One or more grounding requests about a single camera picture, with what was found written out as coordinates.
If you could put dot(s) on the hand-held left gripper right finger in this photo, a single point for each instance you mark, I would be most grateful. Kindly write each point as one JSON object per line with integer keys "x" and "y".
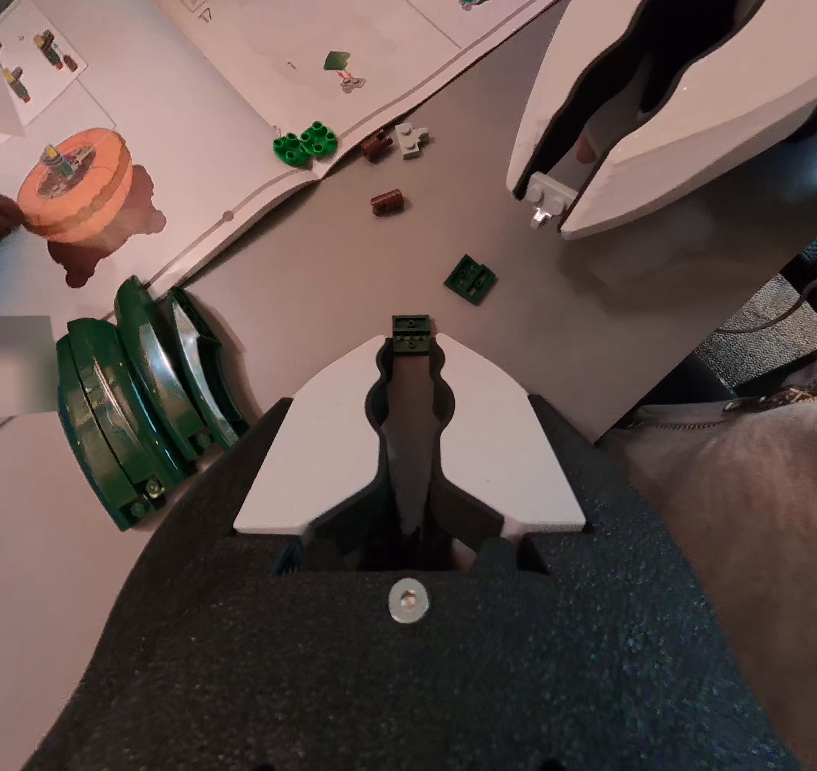
{"x": 504, "y": 452}

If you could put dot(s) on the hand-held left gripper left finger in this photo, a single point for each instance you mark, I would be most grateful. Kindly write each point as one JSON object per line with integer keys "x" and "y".
{"x": 306, "y": 452}

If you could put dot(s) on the grey desk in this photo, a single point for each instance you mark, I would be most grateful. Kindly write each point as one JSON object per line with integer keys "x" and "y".
{"x": 542, "y": 337}

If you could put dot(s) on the terracotta brick flower pot model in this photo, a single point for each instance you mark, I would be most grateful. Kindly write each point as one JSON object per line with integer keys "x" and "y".
{"x": 7, "y": 216}

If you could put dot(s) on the dark green curved leaf brick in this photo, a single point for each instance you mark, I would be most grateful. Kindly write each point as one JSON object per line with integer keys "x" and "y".
{"x": 137, "y": 414}
{"x": 89, "y": 439}
{"x": 210, "y": 369}
{"x": 159, "y": 363}

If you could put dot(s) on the small brown cylinder brick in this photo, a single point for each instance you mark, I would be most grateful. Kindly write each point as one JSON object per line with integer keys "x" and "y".
{"x": 375, "y": 146}
{"x": 387, "y": 202}

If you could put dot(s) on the bright green round brick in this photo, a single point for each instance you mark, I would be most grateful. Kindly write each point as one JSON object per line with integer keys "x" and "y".
{"x": 290, "y": 149}
{"x": 319, "y": 139}

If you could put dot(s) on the small light grey clip plate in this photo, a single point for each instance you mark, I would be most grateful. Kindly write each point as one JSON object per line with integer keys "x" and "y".
{"x": 408, "y": 139}
{"x": 550, "y": 189}

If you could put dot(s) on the small dark green slope brick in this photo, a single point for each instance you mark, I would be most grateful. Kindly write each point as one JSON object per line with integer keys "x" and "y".
{"x": 470, "y": 278}
{"x": 412, "y": 332}

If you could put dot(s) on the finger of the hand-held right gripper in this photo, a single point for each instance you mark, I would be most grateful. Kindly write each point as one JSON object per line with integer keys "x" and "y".
{"x": 734, "y": 120}
{"x": 587, "y": 31}

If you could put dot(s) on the open instruction booklet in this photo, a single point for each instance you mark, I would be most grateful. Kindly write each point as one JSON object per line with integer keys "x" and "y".
{"x": 191, "y": 101}

